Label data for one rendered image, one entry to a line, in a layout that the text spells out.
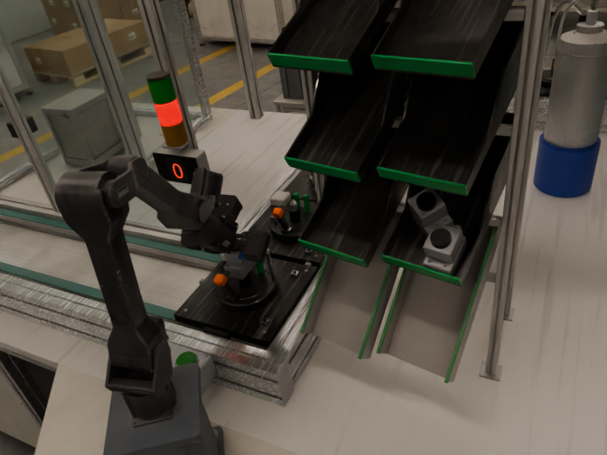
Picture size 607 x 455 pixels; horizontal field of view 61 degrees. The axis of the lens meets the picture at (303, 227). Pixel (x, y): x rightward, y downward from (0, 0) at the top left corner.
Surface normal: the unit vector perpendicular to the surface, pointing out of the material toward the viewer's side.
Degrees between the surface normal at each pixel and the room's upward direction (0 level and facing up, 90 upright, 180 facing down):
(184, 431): 0
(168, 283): 0
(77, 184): 37
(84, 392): 0
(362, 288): 45
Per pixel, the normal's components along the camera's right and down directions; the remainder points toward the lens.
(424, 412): -0.13, -0.81
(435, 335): -0.50, -0.20
